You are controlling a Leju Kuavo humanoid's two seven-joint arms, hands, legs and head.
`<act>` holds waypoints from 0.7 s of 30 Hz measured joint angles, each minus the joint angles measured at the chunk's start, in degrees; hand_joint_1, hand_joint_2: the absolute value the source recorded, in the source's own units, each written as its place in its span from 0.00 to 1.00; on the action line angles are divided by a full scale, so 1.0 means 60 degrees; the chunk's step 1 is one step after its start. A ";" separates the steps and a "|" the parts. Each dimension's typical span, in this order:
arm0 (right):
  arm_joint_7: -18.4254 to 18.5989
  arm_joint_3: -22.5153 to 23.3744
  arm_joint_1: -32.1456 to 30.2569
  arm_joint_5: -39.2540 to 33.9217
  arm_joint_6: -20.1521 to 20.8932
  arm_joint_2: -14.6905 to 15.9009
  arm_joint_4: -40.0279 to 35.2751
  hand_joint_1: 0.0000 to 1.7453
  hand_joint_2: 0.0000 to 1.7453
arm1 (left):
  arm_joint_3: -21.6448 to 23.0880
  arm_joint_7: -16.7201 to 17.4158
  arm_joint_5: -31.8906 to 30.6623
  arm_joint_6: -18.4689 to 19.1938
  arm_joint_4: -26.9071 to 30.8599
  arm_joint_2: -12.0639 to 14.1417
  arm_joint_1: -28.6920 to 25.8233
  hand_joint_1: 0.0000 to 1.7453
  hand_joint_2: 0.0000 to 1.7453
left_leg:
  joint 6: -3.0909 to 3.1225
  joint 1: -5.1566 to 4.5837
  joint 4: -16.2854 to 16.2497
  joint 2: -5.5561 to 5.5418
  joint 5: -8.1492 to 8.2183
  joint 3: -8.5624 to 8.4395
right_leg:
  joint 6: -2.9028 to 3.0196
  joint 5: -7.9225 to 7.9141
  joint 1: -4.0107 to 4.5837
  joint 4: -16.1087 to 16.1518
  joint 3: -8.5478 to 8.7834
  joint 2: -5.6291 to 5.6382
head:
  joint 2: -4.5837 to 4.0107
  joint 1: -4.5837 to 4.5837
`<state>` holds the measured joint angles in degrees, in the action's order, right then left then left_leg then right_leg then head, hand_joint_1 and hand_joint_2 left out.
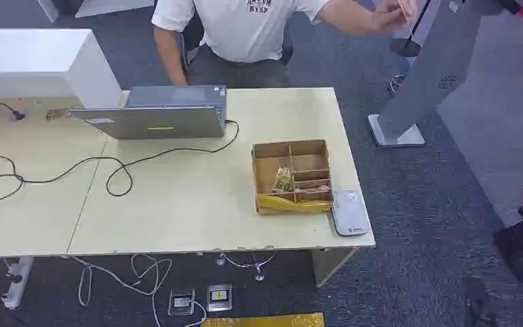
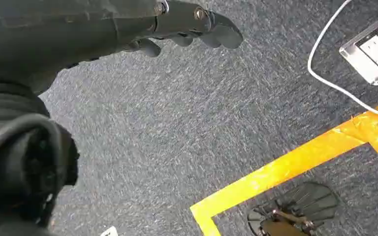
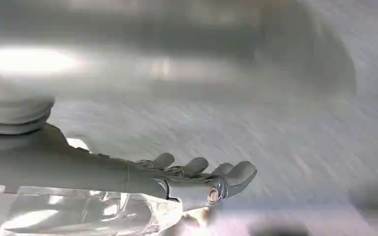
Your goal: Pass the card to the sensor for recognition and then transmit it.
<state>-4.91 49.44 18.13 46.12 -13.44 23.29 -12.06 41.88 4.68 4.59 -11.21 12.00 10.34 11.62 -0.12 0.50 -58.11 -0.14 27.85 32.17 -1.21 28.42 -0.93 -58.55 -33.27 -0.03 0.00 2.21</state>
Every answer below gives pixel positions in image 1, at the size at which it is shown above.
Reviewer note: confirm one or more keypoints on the white power strip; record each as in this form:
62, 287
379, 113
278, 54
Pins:
16, 282

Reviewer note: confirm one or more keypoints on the silver floor socket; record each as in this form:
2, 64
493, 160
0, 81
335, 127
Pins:
181, 302
219, 297

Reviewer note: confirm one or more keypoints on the black stanchion post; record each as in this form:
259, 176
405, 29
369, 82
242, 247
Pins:
405, 47

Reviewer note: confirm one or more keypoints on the grey pillar stand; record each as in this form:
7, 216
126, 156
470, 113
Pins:
433, 67

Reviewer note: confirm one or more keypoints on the white grey card reader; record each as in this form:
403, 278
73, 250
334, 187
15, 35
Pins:
350, 214

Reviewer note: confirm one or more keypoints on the yellow plastic sheet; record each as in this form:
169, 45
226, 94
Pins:
266, 321

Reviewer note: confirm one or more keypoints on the wooden card box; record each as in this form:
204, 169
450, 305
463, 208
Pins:
309, 162

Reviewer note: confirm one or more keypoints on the pale desk leg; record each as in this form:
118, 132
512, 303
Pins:
327, 266

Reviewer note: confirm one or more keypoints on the white table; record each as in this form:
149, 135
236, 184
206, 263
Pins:
103, 5

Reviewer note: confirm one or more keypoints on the printed cards stack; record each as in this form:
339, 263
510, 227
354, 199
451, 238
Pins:
283, 179

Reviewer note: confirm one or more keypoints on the small brown card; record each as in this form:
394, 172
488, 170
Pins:
57, 114

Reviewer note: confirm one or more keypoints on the yellow tape strip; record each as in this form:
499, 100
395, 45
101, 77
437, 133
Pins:
288, 205

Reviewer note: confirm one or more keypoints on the person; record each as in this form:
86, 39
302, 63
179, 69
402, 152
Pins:
243, 31

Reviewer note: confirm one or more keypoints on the grey laptop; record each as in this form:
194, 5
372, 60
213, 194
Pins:
162, 119

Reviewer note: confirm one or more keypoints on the person's hand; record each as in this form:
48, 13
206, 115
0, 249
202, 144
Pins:
390, 18

